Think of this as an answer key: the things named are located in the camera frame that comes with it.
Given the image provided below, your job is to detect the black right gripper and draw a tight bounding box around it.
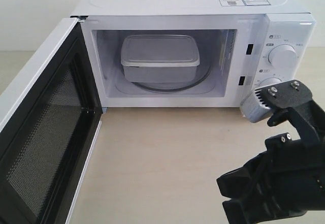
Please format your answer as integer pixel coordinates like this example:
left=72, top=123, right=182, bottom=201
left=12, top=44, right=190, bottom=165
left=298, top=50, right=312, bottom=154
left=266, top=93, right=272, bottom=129
left=216, top=134, right=324, bottom=223

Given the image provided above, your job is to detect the white plastic lidded container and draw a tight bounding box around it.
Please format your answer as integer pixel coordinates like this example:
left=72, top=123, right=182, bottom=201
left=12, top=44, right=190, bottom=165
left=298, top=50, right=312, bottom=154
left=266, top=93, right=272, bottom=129
left=120, top=35, right=200, bottom=83

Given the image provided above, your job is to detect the white appliance door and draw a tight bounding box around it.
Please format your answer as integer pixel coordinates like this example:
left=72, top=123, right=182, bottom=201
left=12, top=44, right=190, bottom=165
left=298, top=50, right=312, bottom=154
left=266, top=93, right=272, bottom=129
left=1, top=17, right=102, bottom=223

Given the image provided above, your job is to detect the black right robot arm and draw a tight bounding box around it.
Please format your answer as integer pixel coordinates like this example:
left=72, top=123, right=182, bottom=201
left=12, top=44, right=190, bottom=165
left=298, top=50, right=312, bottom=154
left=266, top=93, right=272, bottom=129
left=216, top=80, right=324, bottom=223

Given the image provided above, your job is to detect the white microwave oven body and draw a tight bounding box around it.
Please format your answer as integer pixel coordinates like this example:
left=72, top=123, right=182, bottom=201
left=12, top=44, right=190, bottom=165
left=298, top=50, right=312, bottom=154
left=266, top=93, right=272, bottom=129
left=71, top=0, right=316, bottom=109

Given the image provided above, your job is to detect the lower white timer knob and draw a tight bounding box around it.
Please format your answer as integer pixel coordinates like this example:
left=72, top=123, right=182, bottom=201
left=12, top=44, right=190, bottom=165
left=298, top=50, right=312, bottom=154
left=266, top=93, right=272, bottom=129
left=258, top=77, right=282, bottom=87

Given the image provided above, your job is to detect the glass turntable plate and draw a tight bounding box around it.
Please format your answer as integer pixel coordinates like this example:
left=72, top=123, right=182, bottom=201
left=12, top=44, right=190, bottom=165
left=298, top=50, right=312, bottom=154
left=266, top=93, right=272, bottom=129
left=132, top=65, right=213, bottom=93

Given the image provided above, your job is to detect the upper white power knob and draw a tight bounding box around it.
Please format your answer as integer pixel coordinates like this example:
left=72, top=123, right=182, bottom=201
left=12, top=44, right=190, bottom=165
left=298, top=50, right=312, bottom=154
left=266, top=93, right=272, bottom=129
left=268, top=44, right=298, bottom=69

